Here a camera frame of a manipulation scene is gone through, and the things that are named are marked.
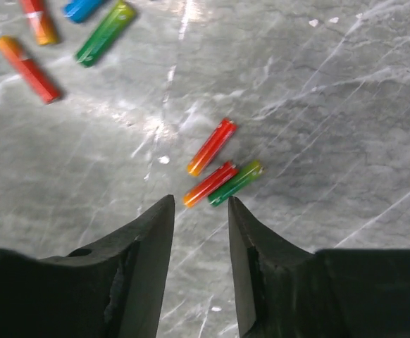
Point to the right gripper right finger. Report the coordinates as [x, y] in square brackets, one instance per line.
[284, 291]

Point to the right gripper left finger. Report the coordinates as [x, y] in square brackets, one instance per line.
[112, 287]

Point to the orange battery cluster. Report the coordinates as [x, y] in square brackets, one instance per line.
[216, 179]

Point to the red battery cluster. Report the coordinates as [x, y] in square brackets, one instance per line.
[211, 147]

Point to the green battery cluster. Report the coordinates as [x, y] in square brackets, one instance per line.
[245, 176]

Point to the blue battery lower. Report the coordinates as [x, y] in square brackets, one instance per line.
[79, 10]

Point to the red orange battery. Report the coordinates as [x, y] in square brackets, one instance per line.
[40, 21]

